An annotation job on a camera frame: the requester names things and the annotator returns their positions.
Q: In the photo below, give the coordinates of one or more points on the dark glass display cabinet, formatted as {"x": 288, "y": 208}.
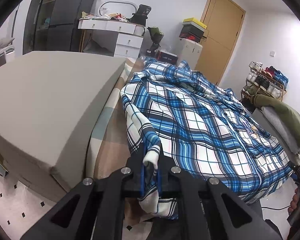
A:
{"x": 37, "y": 17}

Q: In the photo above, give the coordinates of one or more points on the oval mirror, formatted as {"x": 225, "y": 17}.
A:
{"x": 115, "y": 7}

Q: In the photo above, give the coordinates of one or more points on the white wall switch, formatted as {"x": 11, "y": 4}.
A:
{"x": 272, "y": 53}

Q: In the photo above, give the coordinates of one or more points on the tall black box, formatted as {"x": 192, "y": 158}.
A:
{"x": 140, "y": 15}

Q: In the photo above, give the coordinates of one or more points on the black box with red print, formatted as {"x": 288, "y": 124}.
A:
{"x": 167, "y": 58}

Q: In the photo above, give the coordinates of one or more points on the dark wrapped flower bouquet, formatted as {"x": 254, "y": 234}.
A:
{"x": 155, "y": 33}

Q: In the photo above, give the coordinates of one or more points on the grey pillow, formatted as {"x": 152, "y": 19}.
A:
{"x": 0, "y": 45}

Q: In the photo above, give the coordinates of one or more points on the blue plaid shirt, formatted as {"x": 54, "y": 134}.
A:
{"x": 202, "y": 135}

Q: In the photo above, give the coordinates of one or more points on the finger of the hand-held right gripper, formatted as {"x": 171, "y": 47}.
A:
{"x": 293, "y": 168}

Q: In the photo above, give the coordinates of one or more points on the pile of desk clutter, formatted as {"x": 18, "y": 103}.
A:
{"x": 107, "y": 17}

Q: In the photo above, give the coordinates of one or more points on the white dressing table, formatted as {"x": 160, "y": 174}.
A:
{"x": 127, "y": 42}

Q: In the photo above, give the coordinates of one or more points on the dark refrigerator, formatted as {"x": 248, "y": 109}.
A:
{"x": 65, "y": 17}

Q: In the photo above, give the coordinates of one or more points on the red and black shoe box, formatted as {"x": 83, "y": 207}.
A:
{"x": 190, "y": 36}

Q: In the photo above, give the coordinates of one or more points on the stack of shoe boxes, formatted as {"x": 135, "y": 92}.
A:
{"x": 193, "y": 22}

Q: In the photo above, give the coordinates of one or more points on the olive green garment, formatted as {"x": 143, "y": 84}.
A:
{"x": 290, "y": 120}

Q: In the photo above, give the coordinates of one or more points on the white cabinet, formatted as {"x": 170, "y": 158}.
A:
{"x": 190, "y": 52}

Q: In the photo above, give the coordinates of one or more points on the person's right hand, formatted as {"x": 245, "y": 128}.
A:
{"x": 293, "y": 203}

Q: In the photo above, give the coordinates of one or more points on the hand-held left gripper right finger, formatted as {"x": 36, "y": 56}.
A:
{"x": 168, "y": 177}

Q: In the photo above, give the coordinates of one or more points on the wooden shoe rack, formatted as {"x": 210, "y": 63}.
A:
{"x": 280, "y": 91}

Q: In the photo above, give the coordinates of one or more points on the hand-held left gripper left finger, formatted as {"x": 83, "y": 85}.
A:
{"x": 137, "y": 170}

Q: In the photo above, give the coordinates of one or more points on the group of shoes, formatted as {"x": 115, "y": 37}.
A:
{"x": 265, "y": 77}

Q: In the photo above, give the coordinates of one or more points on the wooden door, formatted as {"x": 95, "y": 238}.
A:
{"x": 222, "y": 30}

